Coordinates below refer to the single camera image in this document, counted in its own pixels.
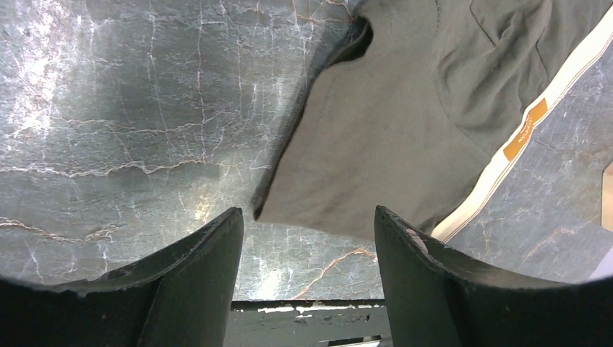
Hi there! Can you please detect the olive boxer briefs beige waistband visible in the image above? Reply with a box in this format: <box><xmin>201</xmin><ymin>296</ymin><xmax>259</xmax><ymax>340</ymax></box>
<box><xmin>254</xmin><ymin>1</ymin><xmax>612</xmax><ymax>241</ymax></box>

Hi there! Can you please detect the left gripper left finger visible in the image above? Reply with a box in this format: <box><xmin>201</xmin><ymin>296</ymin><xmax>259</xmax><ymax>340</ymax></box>
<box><xmin>1</xmin><ymin>207</ymin><xmax>244</xmax><ymax>346</ymax></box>

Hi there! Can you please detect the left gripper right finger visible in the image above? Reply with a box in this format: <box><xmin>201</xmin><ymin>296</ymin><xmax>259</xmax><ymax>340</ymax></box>
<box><xmin>374</xmin><ymin>206</ymin><xmax>612</xmax><ymax>346</ymax></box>

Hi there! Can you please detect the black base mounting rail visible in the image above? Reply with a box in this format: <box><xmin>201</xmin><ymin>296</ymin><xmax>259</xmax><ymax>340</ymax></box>
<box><xmin>223</xmin><ymin>299</ymin><xmax>393</xmax><ymax>346</ymax></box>

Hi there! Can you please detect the wooden compartment organizer box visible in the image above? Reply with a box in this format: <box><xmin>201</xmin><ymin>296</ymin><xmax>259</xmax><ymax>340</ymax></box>
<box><xmin>601</xmin><ymin>162</ymin><xmax>613</xmax><ymax>231</ymax></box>

